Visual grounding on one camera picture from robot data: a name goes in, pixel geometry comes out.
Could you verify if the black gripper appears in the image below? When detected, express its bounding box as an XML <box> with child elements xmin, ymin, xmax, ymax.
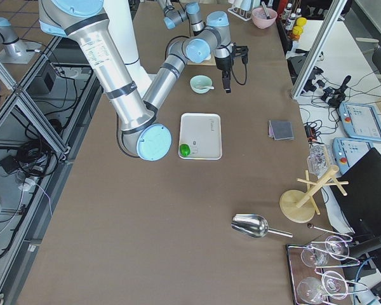
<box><xmin>215</xmin><ymin>43</ymin><xmax>249</xmax><ymax>93</ymax></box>

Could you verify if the white ceramic spoon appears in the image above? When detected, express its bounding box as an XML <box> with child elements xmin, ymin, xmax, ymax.
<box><xmin>196</xmin><ymin>86</ymin><xmax>215</xmax><ymax>90</ymax></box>

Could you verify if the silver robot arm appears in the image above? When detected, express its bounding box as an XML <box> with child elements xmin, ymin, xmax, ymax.
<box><xmin>39</xmin><ymin>1</ymin><xmax>248</xmax><ymax>161</ymax></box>
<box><xmin>157</xmin><ymin>0</ymin><xmax>205</xmax><ymax>36</ymax></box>

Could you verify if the pale green bowl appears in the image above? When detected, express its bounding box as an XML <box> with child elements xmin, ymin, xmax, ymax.
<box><xmin>190</xmin><ymin>75</ymin><xmax>213</xmax><ymax>94</ymax></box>

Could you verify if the pink bowl with ice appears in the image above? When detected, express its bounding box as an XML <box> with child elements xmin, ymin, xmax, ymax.
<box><xmin>251</xmin><ymin>7</ymin><xmax>277</xmax><ymax>29</ymax></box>

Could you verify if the bamboo cutting board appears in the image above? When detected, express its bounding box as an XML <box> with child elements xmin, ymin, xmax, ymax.
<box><xmin>187</xmin><ymin>53</ymin><xmax>216</xmax><ymax>66</ymax></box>

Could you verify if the cream rabbit tray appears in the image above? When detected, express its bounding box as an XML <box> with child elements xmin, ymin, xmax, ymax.
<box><xmin>178</xmin><ymin>112</ymin><xmax>222</xmax><ymax>160</ymax></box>

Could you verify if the grey folded cloth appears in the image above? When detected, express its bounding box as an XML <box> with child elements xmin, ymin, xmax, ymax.
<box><xmin>268</xmin><ymin>120</ymin><xmax>295</xmax><ymax>140</ymax></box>

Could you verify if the green lime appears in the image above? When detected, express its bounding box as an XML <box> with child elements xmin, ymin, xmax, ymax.
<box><xmin>179</xmin><ymin>144</ymin><xmax>191</xmax><ymax>157</ymax></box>

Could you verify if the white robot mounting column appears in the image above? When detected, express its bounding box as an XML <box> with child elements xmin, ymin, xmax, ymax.
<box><xmin>104</xmin><ymin>0</ymin><xmax>152</xmax><ymax>88</ymax></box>

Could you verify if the lower teach pendant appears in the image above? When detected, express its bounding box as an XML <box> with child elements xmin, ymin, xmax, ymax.
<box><xmin>332</xmin><ymin>137</ymin><xmax>373</xmax><ymax>174</ymax></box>

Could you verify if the teach pendant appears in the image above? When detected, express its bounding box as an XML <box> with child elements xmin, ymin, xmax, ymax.
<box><xmin>332</xmin><ymin>137</ymin><xmax>373</xmax><ymax>174</ymax></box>
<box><xmin>338</xmin><ymin>102</ymin><xmax>381</xmax><ymax>142</ymax></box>

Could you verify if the upper teach pendant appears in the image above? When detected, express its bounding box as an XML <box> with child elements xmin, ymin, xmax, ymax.
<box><xmin>338</xmin><ymin>102</ymin><xmax>381</xmax><ymax>142</ymax></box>

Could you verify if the wooden mug tree stand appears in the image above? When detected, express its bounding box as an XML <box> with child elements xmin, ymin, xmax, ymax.
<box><xmin>279</xmin><ymin>146</ymin><xmax>349</xmax><ymax>223</ymax></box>

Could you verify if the metal scoop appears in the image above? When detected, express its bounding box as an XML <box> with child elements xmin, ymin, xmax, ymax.
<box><xmin>231</xmin><ymin>213</ymin><xmax>293</xmax><ymax>238</ymax></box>

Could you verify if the black monitor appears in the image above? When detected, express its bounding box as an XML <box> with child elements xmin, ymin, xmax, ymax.
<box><xmin>339</xmin><ymin>147</ymin><xmax>381</xmax><ymax>252</ymax></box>

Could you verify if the wine glass rack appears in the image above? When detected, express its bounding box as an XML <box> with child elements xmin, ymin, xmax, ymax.
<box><xmin>286</xmin><ymin>234</ymin><xmax>368</xmax><ymax>304</ymax></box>

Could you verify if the aluminium frame post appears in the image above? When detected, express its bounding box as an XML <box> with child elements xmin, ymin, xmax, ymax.
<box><xmin>291</xmin><ymin>0</ymin><xmax>347</xmax><ymax>100</ymax></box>

